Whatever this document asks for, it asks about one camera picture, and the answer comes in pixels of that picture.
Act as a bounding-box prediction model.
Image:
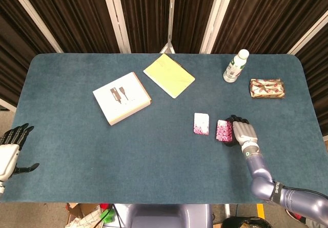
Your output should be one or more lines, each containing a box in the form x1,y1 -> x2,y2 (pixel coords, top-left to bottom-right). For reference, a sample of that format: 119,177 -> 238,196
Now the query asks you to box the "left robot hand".
0,122 -> 40,188

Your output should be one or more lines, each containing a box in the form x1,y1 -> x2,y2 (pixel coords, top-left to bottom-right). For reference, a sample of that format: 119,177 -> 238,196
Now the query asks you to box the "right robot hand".
220,114 -> 258,147

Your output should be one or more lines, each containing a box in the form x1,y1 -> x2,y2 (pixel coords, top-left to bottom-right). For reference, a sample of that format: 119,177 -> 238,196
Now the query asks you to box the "gold red snack package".
249,78 -> 285,100

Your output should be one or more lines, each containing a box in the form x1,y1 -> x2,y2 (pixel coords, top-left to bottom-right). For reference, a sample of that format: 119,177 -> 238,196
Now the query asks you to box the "white green plastic bottle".
222,49 -> 250,83

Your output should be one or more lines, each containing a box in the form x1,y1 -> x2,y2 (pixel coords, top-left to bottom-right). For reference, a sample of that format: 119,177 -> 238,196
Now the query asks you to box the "black bag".
220,215 -> 270,228

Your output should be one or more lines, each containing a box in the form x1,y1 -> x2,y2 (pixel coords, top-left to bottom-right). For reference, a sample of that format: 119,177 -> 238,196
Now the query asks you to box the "yellow notepad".
142,53 -> 196,99

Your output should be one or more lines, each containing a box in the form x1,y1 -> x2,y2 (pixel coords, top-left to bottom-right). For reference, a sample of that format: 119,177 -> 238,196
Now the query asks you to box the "dark brown curtain panel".
16,0 -> 121,54
212,0 -> 328,54
0,0 -> 56,108
297,24 -> 328,136
116,0 -> 221,54

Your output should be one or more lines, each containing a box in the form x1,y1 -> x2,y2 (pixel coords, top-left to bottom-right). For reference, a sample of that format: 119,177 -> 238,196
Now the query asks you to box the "blue felt table cover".
0,53 -> 328,204

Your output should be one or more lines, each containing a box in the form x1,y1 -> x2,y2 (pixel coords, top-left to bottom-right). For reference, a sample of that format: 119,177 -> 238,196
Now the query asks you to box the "open cardboard box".
65,202 -> 105,228

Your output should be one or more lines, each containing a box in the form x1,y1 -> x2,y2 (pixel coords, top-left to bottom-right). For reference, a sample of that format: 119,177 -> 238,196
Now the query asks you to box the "grey purple robot torso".
126,203 -> 214,228

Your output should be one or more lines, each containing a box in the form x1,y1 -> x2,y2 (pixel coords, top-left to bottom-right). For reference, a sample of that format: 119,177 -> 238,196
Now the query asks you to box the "green plastic object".
99,209 -> 115,224

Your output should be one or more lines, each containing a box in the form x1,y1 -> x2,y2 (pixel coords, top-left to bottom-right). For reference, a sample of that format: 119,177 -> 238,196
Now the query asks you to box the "thin white pole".
159,0 -> 177,54

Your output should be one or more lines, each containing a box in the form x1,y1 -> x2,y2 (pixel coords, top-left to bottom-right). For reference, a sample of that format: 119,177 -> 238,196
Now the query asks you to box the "white cardboard product box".
92,71 -> 152,127

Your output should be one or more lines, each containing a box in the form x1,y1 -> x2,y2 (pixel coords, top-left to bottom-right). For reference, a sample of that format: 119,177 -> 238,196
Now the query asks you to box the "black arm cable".
280,185 -> 328,196

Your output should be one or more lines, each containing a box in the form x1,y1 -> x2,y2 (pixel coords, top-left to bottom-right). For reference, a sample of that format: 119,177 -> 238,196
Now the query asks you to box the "white frame post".
287,16 -> 328,55
199,0 -> 237,54
5,0 -> 64,54
100,0 -> 132,54

